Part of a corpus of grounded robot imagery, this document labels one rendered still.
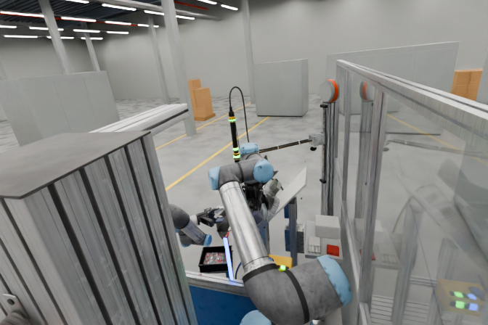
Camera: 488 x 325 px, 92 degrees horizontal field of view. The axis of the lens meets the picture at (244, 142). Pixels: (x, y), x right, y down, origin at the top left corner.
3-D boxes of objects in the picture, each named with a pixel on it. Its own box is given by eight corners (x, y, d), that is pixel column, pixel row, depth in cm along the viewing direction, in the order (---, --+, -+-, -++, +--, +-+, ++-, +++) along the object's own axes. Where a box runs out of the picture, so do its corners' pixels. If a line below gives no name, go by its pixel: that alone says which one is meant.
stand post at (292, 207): (299, 306, 213) (295, 196, 175) (298, 316, 205) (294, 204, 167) (294, 305, 214) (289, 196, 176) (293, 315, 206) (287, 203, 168)
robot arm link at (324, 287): (263, 316, 95) (284, 262, 58) (295, 302, 99) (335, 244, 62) (275, 354, 86) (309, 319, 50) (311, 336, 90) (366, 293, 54)
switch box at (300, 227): (304, 245, 199) (303, 223, 192) (303, 253, 191) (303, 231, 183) (286, 243, 203) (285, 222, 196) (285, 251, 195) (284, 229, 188)
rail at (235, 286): (289, 298, 140) (289, 289, 138) (288, 305, 137) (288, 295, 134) (160, 273, 167) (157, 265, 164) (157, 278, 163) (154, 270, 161)
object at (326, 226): (338, 225, 183) (338, 213, 180) (339, 240, 169) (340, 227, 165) (314, 223, 188) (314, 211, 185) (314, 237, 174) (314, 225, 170)
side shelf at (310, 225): (338, 226, 186) (338, 223, 185) (343, 262, 154) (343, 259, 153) (306, 223, 193) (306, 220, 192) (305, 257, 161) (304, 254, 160)
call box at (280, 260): (293, 271, 136) (292, 257, 133) (291, 286, 127) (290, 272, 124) (266, 267, 141) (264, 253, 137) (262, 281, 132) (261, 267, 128)
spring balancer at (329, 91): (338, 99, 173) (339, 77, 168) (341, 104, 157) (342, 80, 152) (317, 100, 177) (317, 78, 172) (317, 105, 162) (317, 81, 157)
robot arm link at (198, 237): (184, 200, 121) (214, 233, 158) (165, 199, 125) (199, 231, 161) (176, 223, 114) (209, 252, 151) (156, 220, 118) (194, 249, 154)
